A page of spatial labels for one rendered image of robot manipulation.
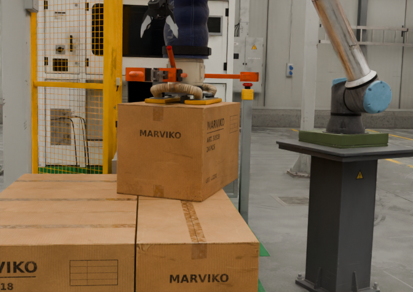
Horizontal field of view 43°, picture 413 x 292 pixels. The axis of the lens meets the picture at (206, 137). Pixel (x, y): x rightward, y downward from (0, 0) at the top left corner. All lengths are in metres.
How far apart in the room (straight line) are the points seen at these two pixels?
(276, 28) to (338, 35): 9.81
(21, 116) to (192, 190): 1.73
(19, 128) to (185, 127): 1.71
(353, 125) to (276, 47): 9.62
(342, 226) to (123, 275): 1.29
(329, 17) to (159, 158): 0.97
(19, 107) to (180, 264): 2.21
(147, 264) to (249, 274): 0.33
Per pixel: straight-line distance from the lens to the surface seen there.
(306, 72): 5.98
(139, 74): 1.93
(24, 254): 1.76
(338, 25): 2.46
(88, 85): 3.79
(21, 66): 3.68
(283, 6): 12.35
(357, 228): 2.77
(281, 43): 12.27
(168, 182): 2.29
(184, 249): 1.73
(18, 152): 3.73
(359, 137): 2.66
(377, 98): 2.53
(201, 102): 2.37
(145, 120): 2.30
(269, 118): 12.06
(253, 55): 11.81
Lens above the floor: 1.06
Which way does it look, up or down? 6 degrees down
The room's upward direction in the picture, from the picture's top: 2 degrees clockwise
